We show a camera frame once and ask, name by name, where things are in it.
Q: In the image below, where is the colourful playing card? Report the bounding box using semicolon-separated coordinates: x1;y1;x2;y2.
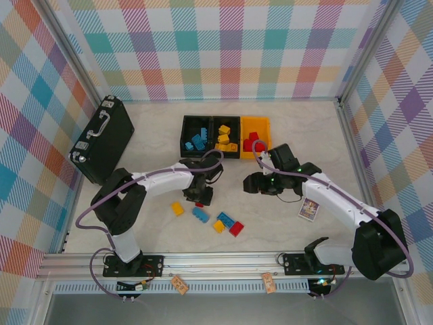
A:
297;198;321;221

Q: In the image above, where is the yellow plastic bin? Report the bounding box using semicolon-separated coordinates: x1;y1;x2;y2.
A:
239;116;273;160

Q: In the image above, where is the black plastic bin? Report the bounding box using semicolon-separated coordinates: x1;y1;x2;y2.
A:
179;114;214;159
210;115;243;160

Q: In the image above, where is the orange paper ticket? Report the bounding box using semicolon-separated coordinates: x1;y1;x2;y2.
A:
170;275;189;296
261;272;277;295

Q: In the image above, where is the black briefcase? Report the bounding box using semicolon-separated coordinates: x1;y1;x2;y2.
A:
68;94;135;186

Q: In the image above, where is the grey metal shelf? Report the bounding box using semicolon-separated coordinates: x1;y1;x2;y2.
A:
43;291;407;325

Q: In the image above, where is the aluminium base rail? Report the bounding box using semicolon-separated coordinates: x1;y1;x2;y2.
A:
36;249;407;282

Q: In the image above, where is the slotted grey cable duct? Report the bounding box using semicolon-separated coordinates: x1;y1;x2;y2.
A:
53;280;311;295

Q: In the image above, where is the aluminium frame post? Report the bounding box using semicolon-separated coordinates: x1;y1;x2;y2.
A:
336;0;405;104
39;0;104;102

